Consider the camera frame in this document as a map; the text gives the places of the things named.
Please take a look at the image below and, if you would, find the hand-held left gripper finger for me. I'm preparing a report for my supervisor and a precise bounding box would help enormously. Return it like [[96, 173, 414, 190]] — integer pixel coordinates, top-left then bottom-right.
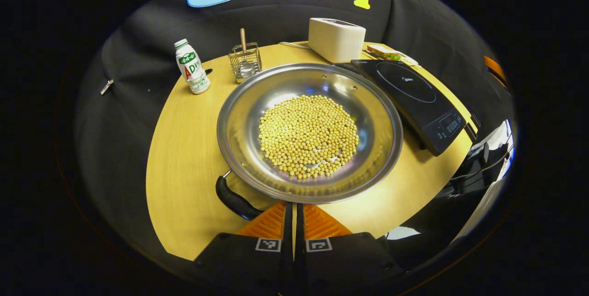
[[192, 201, 294, 296], [294, 203, 405, 296]]

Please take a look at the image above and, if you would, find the black induction cooktop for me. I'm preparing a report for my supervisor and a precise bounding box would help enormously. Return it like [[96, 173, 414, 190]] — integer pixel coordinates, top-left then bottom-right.
[[335, 59, 467, 157]]

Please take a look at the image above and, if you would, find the steel pot with black handle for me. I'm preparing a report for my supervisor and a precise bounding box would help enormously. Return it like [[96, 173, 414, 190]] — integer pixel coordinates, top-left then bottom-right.
[[215, 63, 404, 221]]

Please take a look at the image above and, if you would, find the white sandwich plate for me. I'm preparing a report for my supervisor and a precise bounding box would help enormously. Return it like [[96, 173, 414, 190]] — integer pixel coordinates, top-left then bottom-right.
[[364, 47, 419, 66]]

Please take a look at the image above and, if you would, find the pile of soybeans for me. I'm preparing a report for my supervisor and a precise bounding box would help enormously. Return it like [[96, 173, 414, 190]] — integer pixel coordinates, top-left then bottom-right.
[[258, 95, 360, 180]]

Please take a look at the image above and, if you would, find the glossy black fabric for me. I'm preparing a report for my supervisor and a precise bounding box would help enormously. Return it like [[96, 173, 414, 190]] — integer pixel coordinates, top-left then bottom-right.
[[387, 119, 515, 246]]

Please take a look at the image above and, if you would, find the white drink bottle green label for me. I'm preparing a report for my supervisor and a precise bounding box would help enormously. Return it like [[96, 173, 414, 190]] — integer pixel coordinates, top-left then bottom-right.
[[174, 39, 211, 95]]

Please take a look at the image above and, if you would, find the black backdrop cloth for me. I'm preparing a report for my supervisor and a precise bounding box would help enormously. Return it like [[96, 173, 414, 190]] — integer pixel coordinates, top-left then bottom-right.
[[74, 0, 516, 269]]

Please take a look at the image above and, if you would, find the metal wire basket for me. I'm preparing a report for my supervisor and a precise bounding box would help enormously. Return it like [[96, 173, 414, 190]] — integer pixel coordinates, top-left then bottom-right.
[[228, 43, 263, 84]]

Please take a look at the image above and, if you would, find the wooden-handled spoon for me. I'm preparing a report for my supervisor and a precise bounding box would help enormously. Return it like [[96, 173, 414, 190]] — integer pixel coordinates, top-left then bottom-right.
[[240, 28, 251, 64]]

